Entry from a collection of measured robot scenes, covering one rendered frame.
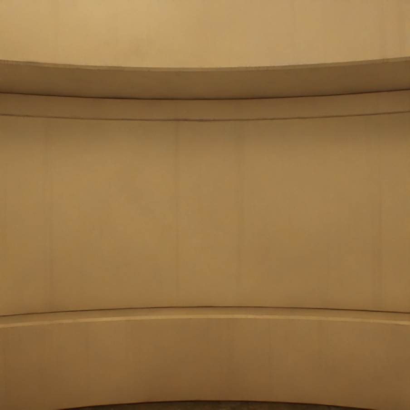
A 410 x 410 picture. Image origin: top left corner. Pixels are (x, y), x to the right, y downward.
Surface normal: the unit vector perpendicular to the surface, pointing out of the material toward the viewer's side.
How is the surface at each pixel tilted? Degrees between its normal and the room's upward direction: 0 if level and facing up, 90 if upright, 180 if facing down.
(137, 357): 90
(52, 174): 90
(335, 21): 90
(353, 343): 90
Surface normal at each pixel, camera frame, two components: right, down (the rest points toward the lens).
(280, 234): -0.13, 0.00
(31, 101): 0.26, 0.00
